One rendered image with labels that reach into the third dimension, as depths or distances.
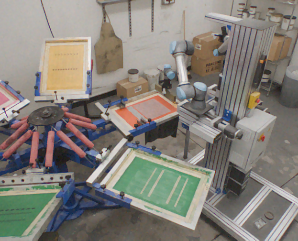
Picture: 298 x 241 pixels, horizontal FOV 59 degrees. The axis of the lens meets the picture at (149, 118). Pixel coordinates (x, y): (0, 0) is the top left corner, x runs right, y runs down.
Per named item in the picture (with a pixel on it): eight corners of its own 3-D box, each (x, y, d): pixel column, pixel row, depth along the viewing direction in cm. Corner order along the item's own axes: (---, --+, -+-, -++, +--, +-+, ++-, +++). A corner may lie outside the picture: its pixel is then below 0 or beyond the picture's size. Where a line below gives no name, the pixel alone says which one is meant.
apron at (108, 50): (122, 66, 491) (118, 7, 431) (124, 68, 487) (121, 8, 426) (96, 73, 467) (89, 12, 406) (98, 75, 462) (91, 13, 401)
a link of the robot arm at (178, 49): (197, 96, 232) (186, 37, 236) (181, 99, 228) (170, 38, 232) (192, 99, 243) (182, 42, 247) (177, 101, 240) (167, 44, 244)
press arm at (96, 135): (158, 111, 313) (158, 106, 309) (161, 113, 309) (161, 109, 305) (56, 151, 255) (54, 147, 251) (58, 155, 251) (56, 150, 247)
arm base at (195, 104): (209, 105, 248) (210, 97, 243) (199, 112, 240) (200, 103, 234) (196, 100, 257) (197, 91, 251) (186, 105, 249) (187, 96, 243)
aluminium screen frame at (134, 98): (159, 90, 335) (159, 87, 333) (190, 111, 296) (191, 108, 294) (104, 109, 298) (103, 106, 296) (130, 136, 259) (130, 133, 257)
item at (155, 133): (172, 130, 320) (174, 108, 301) (177, 134, 314) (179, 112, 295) (141, 145, 298) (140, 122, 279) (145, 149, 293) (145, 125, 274)
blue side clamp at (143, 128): (153, 125, 276) (153, 119, 272) (156, 127, 273) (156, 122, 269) (129, 135, 262) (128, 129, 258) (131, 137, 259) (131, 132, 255)
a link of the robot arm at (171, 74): (178, 71, 268) (175, 67, 277) (168, 73, 266) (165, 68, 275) (178, 79, 273) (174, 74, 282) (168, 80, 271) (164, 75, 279)
